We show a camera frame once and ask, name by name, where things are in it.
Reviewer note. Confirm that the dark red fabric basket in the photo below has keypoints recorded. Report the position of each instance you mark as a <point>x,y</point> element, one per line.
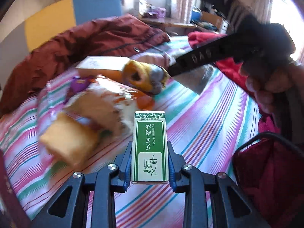
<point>269,170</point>

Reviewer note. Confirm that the blue round container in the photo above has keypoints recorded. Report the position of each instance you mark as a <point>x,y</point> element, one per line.
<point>196,14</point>

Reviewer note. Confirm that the grey yellow blue chair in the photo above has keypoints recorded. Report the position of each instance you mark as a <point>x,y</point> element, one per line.
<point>49,22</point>

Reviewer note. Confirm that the striped bed sheet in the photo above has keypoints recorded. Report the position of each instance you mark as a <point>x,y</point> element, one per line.
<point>206,129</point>

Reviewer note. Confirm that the green essential oil box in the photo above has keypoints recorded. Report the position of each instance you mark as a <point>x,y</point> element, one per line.
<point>149,157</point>

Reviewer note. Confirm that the yellow sponge cake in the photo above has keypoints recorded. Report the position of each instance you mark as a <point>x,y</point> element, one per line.
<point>69,140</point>

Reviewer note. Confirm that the purple box on desk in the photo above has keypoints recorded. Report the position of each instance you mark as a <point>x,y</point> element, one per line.
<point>156,12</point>

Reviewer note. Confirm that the gold tin box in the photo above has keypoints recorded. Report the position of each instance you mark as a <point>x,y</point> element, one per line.
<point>12,214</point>

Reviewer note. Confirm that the right hand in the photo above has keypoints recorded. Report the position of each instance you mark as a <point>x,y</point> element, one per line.
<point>279,92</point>

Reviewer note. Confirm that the purple snack packet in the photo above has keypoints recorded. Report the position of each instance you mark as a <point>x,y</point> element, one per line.
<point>77,85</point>

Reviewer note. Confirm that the cream medicine box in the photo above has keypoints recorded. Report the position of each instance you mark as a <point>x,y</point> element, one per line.
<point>108,66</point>

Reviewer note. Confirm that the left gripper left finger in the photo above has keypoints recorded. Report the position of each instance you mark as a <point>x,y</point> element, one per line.
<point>124,176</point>

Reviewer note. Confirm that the yellow sock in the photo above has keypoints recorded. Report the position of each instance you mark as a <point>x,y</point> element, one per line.
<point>146,77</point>

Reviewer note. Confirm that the white carton on desk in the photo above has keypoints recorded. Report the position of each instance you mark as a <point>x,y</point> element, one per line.
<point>140,7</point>

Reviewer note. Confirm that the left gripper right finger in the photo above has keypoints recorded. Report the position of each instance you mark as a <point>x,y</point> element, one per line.
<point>177,180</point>

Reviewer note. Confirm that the wooden desk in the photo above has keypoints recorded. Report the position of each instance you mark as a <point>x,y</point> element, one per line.
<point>172,27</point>

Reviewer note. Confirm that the red fleece garment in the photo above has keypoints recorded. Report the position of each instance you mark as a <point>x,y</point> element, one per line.
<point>235,55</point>

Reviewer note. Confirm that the orange snack bag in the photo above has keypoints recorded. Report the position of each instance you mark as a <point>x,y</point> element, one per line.
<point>110,104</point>

